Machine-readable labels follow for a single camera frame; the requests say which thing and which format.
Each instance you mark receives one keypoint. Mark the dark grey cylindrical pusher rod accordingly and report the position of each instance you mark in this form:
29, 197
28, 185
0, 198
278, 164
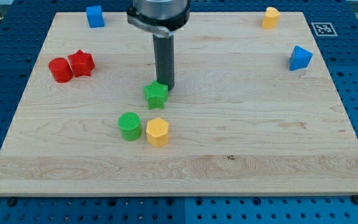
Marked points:
164, 60

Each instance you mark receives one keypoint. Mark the yellow heart block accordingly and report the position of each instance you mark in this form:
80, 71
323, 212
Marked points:
271, 18

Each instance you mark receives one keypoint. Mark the blue triangle block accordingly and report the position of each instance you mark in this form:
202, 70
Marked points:
300, 58

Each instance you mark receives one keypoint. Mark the green star block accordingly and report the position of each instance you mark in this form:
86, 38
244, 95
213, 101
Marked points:
156, 94

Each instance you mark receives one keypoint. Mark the blue cube block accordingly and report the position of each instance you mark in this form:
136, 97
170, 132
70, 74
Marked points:
94, 16

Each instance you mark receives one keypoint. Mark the red star block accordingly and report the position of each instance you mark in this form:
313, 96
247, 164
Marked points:
81, 63

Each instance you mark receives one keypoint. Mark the green cylinder block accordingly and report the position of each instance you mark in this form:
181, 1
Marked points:
130, 126

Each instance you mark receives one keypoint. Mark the yellow hexagon block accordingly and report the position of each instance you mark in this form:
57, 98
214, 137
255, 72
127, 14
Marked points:
157, 132

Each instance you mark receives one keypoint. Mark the red cylinder block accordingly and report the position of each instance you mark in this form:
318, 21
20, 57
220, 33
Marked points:
60, 69

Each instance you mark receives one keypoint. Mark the light wooden board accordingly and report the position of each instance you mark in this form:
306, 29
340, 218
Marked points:
240, 122

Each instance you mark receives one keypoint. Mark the white fiducial marker tag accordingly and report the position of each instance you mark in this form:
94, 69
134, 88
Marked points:
324, 29

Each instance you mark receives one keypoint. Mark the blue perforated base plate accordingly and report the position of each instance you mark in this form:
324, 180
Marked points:
23, 29

